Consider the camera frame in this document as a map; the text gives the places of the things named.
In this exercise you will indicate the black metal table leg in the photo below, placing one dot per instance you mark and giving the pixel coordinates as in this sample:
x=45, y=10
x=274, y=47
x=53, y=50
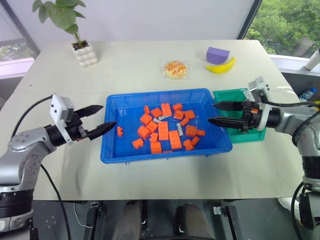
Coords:
x=93, y=220
x=228, y=217

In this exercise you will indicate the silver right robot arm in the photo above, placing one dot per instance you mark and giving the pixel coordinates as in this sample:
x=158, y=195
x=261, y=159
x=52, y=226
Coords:
x=303, y=132

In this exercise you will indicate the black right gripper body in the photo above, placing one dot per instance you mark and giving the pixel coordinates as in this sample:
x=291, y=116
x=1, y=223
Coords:
x=250, y=116

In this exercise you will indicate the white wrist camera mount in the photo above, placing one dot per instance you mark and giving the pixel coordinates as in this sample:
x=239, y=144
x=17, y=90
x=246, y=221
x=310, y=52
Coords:
x=60, y=107
x=261, y=86

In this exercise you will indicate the bread in clear plastic bag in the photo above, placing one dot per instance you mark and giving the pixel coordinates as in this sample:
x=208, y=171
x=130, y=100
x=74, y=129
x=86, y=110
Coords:
x=175, y=69

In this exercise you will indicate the white cylinder with black band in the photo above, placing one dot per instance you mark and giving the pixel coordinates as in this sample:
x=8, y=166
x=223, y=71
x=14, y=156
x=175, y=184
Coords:
x=312, y=60

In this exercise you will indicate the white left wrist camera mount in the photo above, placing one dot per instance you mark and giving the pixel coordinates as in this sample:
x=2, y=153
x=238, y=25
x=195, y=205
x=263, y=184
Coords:
x=60, y=107

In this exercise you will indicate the clear water bottle blue label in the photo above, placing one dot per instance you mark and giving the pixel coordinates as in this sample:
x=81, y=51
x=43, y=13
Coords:
x=308, y=94

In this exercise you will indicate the dark rounded shape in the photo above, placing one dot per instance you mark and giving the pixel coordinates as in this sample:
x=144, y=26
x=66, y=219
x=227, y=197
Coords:
x=193, y=221
x=130, y=220

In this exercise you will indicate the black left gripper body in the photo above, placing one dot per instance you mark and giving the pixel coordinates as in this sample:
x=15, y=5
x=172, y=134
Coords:
x=76, y=127

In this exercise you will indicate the blue plastic bin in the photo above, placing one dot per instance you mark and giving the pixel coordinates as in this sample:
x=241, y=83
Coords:
x=125, y=147

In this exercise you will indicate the small orange building block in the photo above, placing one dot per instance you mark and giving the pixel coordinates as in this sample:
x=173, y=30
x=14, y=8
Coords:
x=154, y=137
x=177, y=106
x=200, y=132
x=184, y=121
x=120, y=131
x=146, y=109
x=195, y=140

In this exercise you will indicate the yellow toy banana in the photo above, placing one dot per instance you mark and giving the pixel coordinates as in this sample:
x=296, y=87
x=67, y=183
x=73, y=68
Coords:
x=222, y=68

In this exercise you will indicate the green plastic tray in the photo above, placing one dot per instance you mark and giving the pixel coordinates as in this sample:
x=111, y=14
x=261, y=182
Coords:
x=228, y=96

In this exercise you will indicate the purple foam block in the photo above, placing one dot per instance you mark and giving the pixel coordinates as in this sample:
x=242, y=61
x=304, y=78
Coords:
x=216, y=55

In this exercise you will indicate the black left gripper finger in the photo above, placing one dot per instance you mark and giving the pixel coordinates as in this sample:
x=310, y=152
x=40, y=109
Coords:
x=103, y=128
x=91, y=109

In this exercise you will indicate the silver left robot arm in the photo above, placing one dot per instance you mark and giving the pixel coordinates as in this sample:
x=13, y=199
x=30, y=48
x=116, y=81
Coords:
x=23, y=155

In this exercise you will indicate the green plant in white pot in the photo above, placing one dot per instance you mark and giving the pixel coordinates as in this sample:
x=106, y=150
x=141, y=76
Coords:
x=83, y=56

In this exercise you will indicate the long orange building block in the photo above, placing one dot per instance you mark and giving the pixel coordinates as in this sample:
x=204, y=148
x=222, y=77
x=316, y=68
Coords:
x=174, y=140
x=163, y=130

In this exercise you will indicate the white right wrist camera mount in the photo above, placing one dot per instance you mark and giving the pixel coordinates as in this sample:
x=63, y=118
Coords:
x=261, y=86

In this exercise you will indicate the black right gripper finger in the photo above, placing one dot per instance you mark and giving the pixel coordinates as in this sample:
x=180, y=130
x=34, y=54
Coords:
x=228, y=123
x=228, y=105

